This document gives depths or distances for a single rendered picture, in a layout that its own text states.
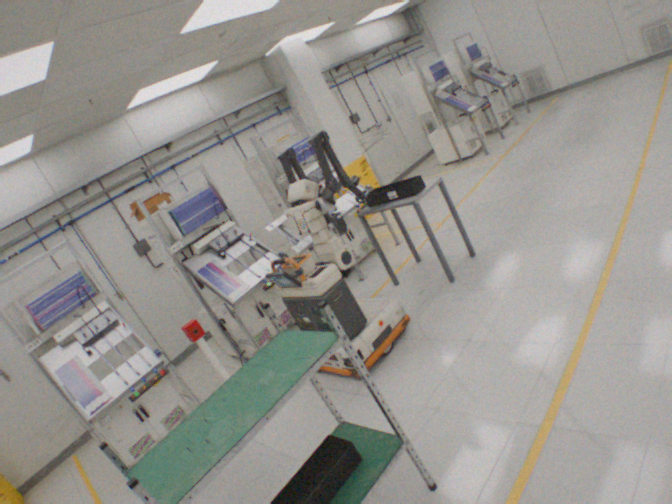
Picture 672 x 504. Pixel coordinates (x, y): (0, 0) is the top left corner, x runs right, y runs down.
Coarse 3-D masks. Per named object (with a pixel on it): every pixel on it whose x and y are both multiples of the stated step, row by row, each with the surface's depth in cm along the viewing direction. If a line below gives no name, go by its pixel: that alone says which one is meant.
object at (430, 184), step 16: (368, 208) 399; (384, 208) 373; (416, 208) 349; (368, 224) 403; (400, 224) 430; (432, 240) 357; (464, 240) 388; (384, 256) 412; (416, 256) 440; (448, 272) 365
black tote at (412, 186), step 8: (416, 176) 367; (392, 184) 390; (400, 184) 384; (408, 184) 356; (416, 184) 360; (424, 184) 366; (376, 192) 409; (384, 192) 379; (392, 192) 373; (400, 192) 367; (408, 192) 361; (416, 192) 359; (368, 200) 397; (376, 200) 391; (384, 200) 384; (392, 200) 378
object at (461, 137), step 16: (416, 64) 677; (432, 64) 728; (416, 80) 698; (432, 80) 691; (448, 80) 735; (416, 96) 715; (432, 96) 693; (448, 96) 700; (480, 96) 714; (416, 112) 732; (432, 112) 714; (464, 112) 676; (448, 128) 710; (464, 128) 706; (480, 128) 741; (432, 144) 747; (448, 144) 727; (464, 144) 708; (480, 144) 733; (448, 160) 745
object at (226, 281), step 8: (208, 264) 402; (216, 264) 403; (200, 272) 394; (208, 272) 395; (216, 272) 396; (224, 272) 397; (208, 280) 389; (216, 280) 389; (224, 280) 390; (232, 280) 391; (240, 280) 392; (224, 288) 384; (232, 288) 385; (240, 288) 385; (248, 288) 386; (232, 296) 378
